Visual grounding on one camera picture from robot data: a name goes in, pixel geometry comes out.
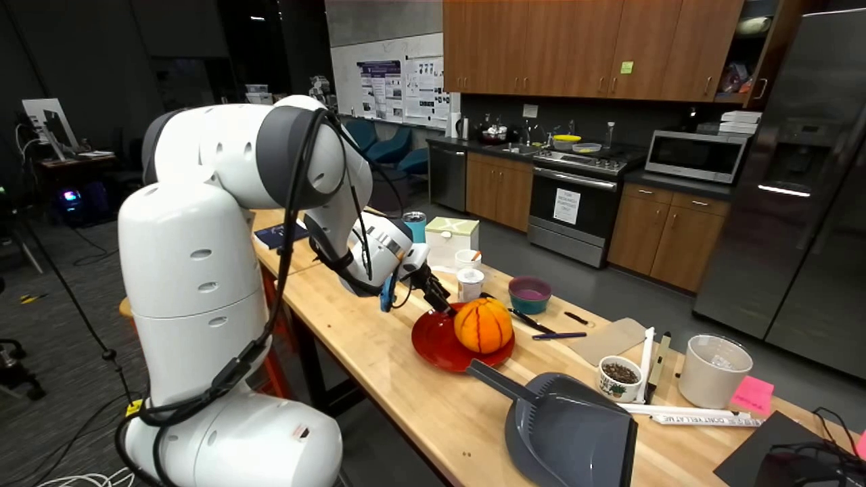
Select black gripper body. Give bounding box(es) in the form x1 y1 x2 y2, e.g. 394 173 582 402
406 258 444 291

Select red plate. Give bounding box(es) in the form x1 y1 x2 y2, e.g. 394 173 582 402
408 302 516 375

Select orange pumpkin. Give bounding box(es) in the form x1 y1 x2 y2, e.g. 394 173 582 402
452 295 516 356

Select purple teal bowl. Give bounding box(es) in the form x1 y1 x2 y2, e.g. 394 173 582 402
506 276 555 315

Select small white bean bowl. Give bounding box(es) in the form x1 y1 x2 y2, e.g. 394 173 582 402
596 352 644 402

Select white printed mug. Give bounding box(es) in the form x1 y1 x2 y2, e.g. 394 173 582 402
455 265 488 302

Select teal tumbler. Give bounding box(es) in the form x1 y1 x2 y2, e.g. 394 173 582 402
401 207 431 249

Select black dishwasher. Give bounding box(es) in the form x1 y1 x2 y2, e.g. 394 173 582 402
428 141 471 214

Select wooden base cabinet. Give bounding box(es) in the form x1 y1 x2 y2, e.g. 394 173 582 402
605 180 734 295
462 149 536 234

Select blue lounge chairs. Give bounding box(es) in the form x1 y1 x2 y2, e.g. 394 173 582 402
347 116 433 179

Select black tablet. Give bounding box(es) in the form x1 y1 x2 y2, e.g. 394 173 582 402
251 222 310 249

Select stainless steel oven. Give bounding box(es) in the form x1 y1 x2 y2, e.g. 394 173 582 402
524 146 632 269

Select metal kettle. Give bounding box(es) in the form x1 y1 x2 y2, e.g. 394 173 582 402
477 116 512 146

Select clear plastic sheet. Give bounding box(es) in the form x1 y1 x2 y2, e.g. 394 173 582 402
565 315 650 368

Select grey dustpan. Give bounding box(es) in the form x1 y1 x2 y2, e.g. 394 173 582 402
465 356 638 487

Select large white cup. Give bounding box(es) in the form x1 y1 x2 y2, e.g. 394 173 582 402
676 333 755 411

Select silver microwave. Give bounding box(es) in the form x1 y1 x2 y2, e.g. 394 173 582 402
642 126 751 185

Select white power strip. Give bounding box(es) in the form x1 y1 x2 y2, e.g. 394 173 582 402
620 400 765 430

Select pink sticky note pad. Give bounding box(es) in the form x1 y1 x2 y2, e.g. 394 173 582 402
728 372 778 417

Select folded white towels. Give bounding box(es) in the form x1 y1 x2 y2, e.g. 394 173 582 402
716 107 765 138

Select black tripod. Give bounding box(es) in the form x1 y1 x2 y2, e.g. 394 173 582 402
0 184 138 400

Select stainless steel refrigerator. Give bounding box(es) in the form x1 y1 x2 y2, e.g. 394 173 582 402
690 5 866 380

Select open cabinet shelf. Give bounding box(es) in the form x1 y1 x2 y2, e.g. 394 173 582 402
715 0 807 107

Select framed white picture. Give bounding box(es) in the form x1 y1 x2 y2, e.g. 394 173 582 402
19 95 82 162

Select blue wrist camera box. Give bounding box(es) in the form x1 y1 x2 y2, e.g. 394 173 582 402
377 267 406 313

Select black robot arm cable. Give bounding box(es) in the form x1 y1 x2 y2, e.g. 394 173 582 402
115 106 381 453

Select white wall poster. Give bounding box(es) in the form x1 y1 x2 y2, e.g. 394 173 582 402
329 33 462 133

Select white handled brush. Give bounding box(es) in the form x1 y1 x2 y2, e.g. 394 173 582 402
636 325 659 405

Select wooden wall cabinets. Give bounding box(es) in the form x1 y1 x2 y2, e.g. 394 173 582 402
440 0 747 101

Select white floor cable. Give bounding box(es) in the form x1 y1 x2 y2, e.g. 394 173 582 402
36 463 144 487

